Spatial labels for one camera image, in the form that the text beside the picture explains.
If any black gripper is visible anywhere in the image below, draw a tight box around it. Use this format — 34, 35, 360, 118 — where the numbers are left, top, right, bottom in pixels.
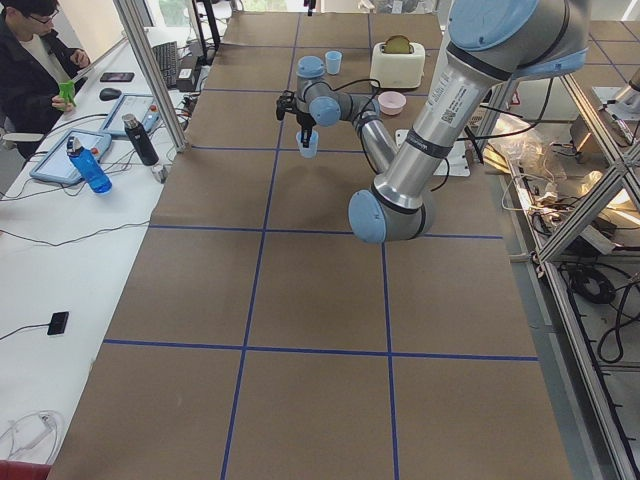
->
296, 111, 315, 147

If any light blue plastic cup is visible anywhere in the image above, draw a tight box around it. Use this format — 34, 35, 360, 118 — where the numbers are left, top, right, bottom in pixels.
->
324, 50, 343, 75
296, 130, 319, 159

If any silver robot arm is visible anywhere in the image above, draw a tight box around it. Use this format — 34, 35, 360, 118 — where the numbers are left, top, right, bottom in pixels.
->
276, 1, 591, 244

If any pink bowl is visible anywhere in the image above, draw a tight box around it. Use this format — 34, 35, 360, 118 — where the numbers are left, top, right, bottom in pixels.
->
377, 91, 407, 116

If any cream toaster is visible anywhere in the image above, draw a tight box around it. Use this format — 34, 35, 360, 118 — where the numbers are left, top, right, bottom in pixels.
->
369, 42, 426, 89

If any toast slice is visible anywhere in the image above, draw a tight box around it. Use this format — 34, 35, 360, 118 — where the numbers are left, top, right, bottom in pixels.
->
382, 34, 413, 55

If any black keyboard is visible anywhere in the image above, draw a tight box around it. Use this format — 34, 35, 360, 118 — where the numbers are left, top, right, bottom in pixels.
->
151, 41, 179, 89

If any black thermos bottle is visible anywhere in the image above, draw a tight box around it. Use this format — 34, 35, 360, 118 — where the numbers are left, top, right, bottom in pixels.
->
122, 114, 159, 166

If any far teach pendant tablet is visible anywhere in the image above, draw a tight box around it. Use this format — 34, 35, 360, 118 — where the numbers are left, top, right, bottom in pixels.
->
100, 93, 160, 137

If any teach pendant tablet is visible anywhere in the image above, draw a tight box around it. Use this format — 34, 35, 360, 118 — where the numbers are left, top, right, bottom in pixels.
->
100, 93, 160, 137
30, 129, 112, 186

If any black computer mouse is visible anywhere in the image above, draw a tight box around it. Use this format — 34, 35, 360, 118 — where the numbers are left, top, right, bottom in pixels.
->
99, 87, 122, 101

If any black smartphone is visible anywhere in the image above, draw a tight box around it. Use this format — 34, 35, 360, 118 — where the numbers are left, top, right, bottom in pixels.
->
100, 72, 135, 83

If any blue water bottle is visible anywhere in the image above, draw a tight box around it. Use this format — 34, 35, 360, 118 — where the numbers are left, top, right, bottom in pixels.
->
66, 136, 112, 194

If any near teach pendant tablet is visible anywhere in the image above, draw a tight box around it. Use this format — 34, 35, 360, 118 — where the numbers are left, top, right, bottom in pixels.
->
30, 129, 112, 186

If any seated person in black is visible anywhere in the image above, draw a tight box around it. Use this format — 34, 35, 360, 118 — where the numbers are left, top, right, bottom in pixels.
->
1, 0, 90, 134

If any small black box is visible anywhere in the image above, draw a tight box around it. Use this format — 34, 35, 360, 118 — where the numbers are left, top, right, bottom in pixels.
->
47, 311, 69, 336

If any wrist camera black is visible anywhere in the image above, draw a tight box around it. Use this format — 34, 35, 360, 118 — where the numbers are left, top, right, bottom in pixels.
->
275, 90, 298, 122

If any aluminium frame post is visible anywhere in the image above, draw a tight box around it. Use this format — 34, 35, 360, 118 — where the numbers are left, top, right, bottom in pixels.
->
113, 0, 189, 153

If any green handled tool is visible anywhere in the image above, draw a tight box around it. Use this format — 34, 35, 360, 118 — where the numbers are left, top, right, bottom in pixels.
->
58, 75, 87, 106

